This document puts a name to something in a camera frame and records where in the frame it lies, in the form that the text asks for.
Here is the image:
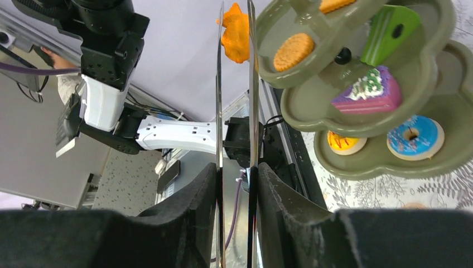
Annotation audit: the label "square cracker biscuit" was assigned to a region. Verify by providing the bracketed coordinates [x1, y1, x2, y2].
[319, 0, 356, 14]

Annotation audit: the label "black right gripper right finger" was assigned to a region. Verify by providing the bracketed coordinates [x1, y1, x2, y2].
[258, 163, 472, 267]

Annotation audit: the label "green cake slice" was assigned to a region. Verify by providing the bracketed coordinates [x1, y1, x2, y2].
[360, 4, 421, 66]

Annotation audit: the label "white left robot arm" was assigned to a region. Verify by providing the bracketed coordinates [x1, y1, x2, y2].
[13, 1, 264, 168]

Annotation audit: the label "round waffle biscuit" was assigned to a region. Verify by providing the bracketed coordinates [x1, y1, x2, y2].
[273, 33, 316, 72]

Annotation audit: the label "yellow frosted donut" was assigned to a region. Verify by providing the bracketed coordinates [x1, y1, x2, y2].
[326, 131, 368, 156]

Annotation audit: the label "purple cake slice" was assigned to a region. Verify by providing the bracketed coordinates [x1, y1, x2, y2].
[331, 65, 403, 114]

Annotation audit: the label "orange star cookie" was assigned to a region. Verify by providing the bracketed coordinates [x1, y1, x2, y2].
[216, 2, 250, 64]

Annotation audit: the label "black phone on floor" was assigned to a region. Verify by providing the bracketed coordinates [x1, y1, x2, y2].
[156, 160, 181, 194]

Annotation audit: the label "floral tablecloth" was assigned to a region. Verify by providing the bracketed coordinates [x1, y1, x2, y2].
[302, 1, 472, 211]

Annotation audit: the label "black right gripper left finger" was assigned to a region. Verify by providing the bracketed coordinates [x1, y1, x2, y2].
[1, 163, 217, 267]

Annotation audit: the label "green tiered dessert stand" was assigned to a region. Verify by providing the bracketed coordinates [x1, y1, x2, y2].
[254, 1, 472, 180]

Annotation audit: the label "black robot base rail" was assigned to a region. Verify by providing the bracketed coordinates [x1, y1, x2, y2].
[259, 80, 327, 209]

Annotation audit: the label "metal tongs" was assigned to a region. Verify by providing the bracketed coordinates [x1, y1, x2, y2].
[215, 1, 260, 267]

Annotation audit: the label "blue donut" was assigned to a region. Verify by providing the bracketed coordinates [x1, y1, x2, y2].
[387, 115, 445, 161]

